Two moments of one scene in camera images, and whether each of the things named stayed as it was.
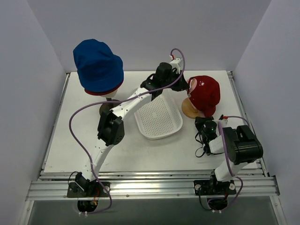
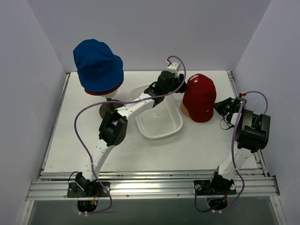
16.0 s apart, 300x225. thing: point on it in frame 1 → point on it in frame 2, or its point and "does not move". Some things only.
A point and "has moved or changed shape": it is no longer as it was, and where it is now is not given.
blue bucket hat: x=98 y=69 does not move
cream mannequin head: x=111 y=95 does not move
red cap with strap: x=204 y=93 has moved or changed shape
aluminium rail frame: x=52 y=185 does not move
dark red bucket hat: x=102 y=93 does not move
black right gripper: x=200 y=122 → x=225 y=107
